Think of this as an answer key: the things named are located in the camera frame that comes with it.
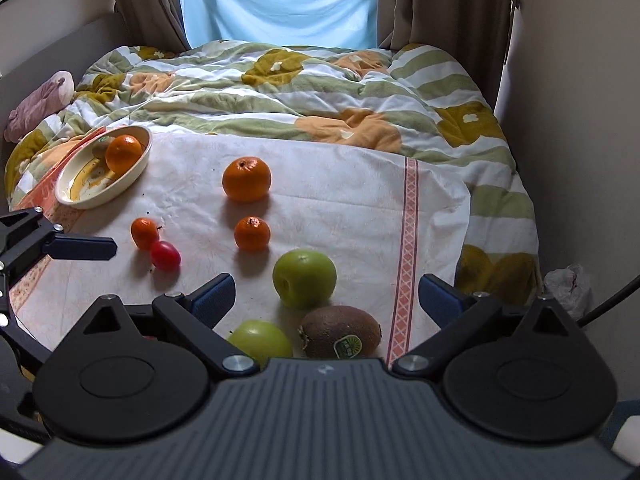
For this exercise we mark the brown curtain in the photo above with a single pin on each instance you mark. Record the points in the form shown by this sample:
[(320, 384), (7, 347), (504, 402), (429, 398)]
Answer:
[(145, 0), (440, 0)]

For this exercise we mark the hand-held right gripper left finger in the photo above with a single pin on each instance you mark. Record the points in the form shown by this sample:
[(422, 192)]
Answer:
[(215, 297)]

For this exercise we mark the cream oval bowl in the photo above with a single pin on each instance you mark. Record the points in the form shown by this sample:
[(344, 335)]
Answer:
[(85, 191)]

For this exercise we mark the small mandarin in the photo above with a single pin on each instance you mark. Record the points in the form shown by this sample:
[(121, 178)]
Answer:
[(143, 232), (252, 234)]

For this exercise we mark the green apple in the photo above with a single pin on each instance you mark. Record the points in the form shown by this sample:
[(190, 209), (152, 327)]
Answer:
[(260, 342), (304, 279)]

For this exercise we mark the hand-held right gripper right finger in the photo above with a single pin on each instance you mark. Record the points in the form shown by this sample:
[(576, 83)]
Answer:
[(440, 302)]

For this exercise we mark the orange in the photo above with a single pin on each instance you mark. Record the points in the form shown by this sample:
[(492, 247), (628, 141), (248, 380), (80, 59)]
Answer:
[(123, 154), (246, 179)]

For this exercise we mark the white plastic bag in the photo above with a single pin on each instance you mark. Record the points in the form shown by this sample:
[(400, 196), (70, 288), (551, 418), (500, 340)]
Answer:
[(567, 287)]

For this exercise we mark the grey bed headboard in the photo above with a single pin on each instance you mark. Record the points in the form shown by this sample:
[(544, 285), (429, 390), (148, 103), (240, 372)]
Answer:
[(50, 50)]

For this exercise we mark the brown kiwi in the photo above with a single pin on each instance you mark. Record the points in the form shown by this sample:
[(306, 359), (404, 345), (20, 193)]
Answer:
[(99, 147), (340, 332)]

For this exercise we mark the pink plush pillow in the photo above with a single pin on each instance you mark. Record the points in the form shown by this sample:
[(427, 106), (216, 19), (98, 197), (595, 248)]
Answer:
[(35, 105)]

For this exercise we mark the white cloth with red border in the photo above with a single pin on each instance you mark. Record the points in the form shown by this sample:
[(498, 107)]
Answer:
[(350, 200)]

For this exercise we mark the small red tomato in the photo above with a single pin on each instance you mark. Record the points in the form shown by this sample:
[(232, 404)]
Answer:
[(165, 255)]

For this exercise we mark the floral striped blanket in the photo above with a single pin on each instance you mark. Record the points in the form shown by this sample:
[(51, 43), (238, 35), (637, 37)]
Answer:
[(300, 90)]

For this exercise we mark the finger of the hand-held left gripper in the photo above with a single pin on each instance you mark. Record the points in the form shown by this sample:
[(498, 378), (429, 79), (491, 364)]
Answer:
[(20, 332), (85, 248)]

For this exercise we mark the light blue window cloth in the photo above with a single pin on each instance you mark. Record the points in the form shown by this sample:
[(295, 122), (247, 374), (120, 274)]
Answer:
[(280, 0)]

